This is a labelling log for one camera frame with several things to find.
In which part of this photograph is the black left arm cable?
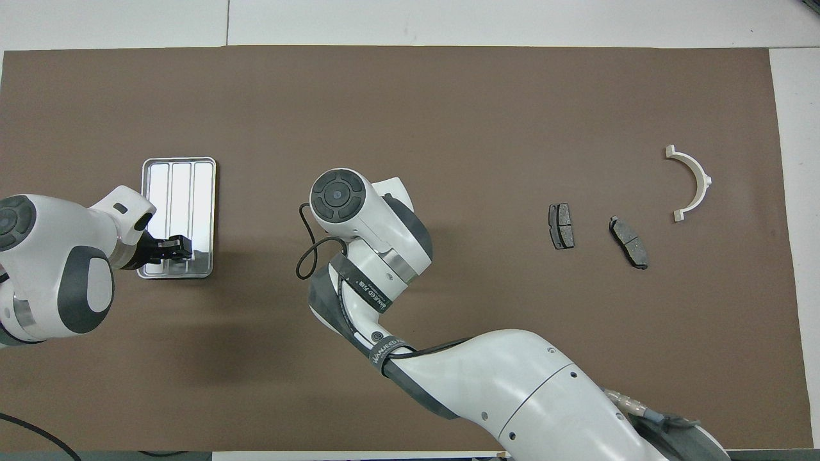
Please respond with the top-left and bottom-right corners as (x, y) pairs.
(0, 413), (82, 461)

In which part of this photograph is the white semicircular bracket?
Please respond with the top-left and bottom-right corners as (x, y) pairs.
(664, 145), (713, 223)

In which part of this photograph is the short grey brake pad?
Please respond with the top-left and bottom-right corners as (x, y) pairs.
(548, 203), (575, 250)

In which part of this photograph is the silver metal tray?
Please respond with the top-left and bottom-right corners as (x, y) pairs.
(136, 157), (217, 280)

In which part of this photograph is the long grey brake pad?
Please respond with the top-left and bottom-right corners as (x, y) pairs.
(609, 216), (649, 270)

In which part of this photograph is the brown table mat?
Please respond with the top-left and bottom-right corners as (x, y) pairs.
(0, 45), (814, 452)

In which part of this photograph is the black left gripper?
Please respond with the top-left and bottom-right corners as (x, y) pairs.
(120, 229), (193, 270)

